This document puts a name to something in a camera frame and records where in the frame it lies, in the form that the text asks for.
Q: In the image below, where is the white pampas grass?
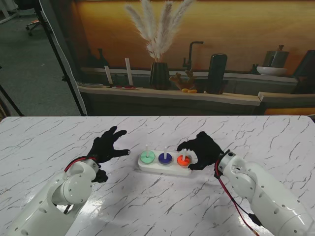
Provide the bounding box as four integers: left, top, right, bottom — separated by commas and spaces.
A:
124, 0, 196, 62

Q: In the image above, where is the black tripod stand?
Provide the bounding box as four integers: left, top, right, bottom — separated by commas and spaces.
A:
0, 85, 25, 117
34, 0, 87, 116

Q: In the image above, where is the white bowl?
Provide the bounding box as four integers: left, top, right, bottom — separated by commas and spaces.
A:
256, 66, 288, 76

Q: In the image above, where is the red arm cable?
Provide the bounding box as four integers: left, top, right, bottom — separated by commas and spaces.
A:
64, 156, 98, 173
214, 159, 261, 233

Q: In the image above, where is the large green ring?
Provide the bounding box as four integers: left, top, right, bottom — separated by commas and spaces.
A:
139, 150, 156, 164

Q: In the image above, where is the office chair base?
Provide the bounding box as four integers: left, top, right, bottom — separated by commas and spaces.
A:
25, 19, 42, 37

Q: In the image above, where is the red left arm cable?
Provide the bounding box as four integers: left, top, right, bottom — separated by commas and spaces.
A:
64, 156, 98, 173

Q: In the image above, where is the tall black cylinder appliance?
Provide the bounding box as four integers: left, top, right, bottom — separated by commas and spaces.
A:
206, 53, 228, 95

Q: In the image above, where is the medium blue ring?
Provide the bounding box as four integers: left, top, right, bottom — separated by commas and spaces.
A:
158, 152, 173, 165

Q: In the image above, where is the small orange ring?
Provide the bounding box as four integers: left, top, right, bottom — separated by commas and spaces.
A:
177, 154, 192, 166

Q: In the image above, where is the stack of plates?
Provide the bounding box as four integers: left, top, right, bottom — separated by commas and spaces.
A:
77, 82, 104, 89

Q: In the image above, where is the dark angular box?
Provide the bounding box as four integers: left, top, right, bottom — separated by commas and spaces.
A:
291, 50, 315, 94

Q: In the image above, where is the tall dark glass bottle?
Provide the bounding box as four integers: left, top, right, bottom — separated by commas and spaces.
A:
97, 48, 109, 68

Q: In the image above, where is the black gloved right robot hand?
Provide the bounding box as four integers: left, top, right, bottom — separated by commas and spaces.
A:
177, 131, 224, 172

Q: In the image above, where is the brown coral figurine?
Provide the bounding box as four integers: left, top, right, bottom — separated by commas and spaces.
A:
168, 69, 197, 90

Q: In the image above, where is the white Hanoi tower base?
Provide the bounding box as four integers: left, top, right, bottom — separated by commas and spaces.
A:
137, 144, 194, 177

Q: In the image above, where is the grey board with bottle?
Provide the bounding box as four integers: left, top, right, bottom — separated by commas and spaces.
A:
262, 45, 290, 67

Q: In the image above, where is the white desk frame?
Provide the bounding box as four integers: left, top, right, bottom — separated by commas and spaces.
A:
0, 0, 20, 25

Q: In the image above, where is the short wooden counter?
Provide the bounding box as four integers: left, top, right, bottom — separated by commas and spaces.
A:
257, 91, 315, 103

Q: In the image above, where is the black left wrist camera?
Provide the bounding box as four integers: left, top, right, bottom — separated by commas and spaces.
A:
91, 168, 108, 183

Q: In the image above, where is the tall white candle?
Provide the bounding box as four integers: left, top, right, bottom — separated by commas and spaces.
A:
125, 58, 134, 86

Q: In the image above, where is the orange kitchen backdrop banner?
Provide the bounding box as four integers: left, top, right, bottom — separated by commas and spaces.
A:
40, 0, 315, 116

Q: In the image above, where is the black kitchen faucet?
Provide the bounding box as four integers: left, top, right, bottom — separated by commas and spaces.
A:
182, 41, 204, 72

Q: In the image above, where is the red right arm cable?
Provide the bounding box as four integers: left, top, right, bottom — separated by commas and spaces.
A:
214, 159, 261, 233

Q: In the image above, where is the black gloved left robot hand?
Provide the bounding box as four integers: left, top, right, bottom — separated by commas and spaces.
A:
89, 126, 130, 164

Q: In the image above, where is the short white candle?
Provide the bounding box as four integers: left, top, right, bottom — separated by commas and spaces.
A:
104, 65, 113, 85

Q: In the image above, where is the tray with red pieces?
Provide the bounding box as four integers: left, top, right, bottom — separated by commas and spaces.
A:
106, 85, 140, 90

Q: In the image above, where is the dark ribbed vase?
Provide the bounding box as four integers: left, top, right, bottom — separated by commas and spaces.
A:
149, 61, 171, 90

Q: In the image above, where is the squat dark glass bottle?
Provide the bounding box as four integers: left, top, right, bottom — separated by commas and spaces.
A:
86, 49, 98, 67

